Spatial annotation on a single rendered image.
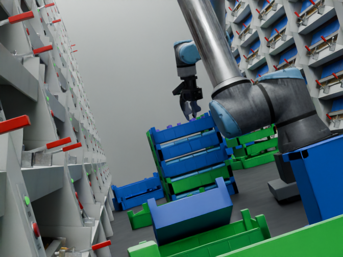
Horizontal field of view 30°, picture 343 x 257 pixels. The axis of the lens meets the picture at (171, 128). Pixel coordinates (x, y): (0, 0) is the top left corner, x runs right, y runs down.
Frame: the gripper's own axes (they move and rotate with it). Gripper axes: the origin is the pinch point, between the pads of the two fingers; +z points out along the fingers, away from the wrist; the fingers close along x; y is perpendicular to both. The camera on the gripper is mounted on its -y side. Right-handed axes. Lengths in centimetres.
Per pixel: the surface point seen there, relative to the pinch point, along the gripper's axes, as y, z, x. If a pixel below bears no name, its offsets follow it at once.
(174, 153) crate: 10.3, 11.9, -19.9
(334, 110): 16, 15, 86
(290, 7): -9, -43, 88
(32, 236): 178, -32, -160
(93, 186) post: 3, 17, -60
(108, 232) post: 9, 37, -59
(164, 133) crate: 6.9, 2.7, -21.6
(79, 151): 60, -12, -92
